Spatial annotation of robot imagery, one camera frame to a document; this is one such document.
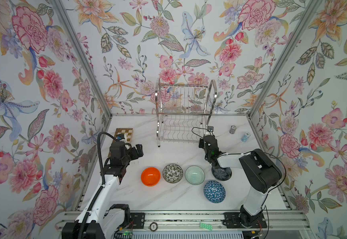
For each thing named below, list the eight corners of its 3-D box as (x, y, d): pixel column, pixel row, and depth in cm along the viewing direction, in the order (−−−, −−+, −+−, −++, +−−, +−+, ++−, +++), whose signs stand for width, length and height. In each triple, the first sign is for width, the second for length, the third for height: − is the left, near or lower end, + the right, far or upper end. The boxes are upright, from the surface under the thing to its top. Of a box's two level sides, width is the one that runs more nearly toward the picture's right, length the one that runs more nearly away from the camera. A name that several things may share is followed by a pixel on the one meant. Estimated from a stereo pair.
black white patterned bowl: (162, 183, 87) (162, 180, 84) (163, 166, 94) (163, 163, 91) (183, 183, 87) (183, 181, 84) (182, 166, 94) (182, 163, 91)
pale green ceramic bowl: (185, 184, 87) (185, 182, 83) (184, 168, 93) (184, 165, 89) (204, 185, 87) (206, 182, 83) (202, 168, 93) (203, 165, 90)
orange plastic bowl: (140, 186, 85) (139, 184, 83) (142, 168, 91) (142, 167, 89) (160, 186, 85) (160, 184, 83) (161, 168, 91) (161, 167, 89)
